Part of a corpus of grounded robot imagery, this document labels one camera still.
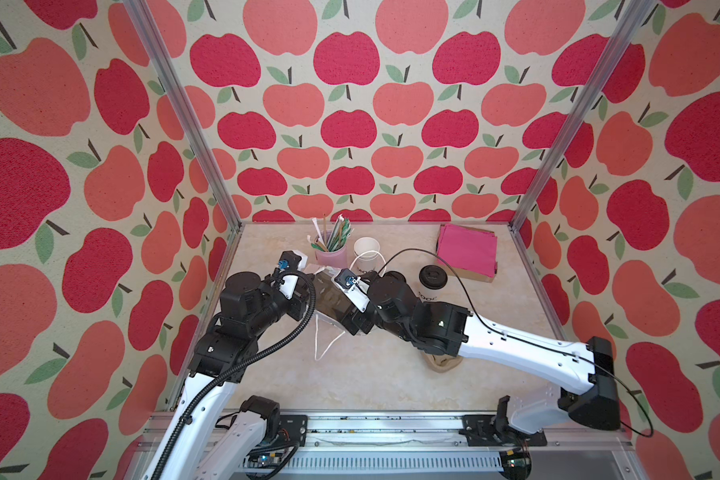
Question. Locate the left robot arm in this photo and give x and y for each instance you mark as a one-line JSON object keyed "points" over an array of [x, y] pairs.
{"points": [[215, 370]]}

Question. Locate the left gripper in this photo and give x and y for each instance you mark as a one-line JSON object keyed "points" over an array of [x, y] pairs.
{"points": [[299, 301]]}

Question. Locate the stack of white paper cups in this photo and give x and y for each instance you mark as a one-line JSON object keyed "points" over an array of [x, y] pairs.
{"points": [[367, 254]]}

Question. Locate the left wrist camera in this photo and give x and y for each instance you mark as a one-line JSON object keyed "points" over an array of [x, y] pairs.
{"points": [[290, 261]]}

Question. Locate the black cup lid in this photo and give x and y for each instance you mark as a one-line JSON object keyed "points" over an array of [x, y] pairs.
{"points": [[433, 277]]}

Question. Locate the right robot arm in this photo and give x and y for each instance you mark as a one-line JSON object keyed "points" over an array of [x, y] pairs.
{"points": [[580, 375]]}

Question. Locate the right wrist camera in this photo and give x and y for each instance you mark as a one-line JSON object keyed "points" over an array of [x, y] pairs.
{"points": [[353, 287]]}

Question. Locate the left frame post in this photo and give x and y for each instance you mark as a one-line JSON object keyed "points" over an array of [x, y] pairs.
{"points": [[150, 36]]}

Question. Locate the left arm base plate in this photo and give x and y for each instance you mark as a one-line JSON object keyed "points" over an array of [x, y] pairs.
{"points": [[284, 430]]}

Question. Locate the frame post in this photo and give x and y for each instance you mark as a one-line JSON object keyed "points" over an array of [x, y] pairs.
{"points": [[626, 28], [150, 36]]}

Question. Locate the pink napkin stack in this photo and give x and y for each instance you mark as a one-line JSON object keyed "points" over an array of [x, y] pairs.
{"points": [[467, 248]]}

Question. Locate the pink straw holder cup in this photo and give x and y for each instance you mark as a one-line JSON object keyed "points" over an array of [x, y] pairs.
{"points": [[337, 259]]}

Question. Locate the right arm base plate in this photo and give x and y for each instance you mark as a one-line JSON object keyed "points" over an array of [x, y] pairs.
{"points": [[480, 430]]}

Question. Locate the right frame post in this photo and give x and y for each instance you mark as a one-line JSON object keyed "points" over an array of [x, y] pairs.
{"points": [[626, 28]]}

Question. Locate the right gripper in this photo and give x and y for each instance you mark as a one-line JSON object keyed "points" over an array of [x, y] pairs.
{"points": [[361, 324]]}

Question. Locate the cardboard cup carrier stack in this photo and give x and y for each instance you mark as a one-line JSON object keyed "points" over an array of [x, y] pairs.
{"points": [[442, 363]]}

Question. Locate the white paper coffee cup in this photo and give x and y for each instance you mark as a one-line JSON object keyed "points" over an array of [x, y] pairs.
{"points": [[427, 294]]}

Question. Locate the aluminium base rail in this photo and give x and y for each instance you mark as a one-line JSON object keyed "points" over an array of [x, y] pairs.
{"points": [[428, 444]]}

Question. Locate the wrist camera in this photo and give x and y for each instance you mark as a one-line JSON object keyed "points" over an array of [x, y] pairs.
{"points": [[290, 261], [353, 287]]}

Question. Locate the white patterned gift bag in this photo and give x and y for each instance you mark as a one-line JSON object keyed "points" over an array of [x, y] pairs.
{"points": [[334, 308]]}

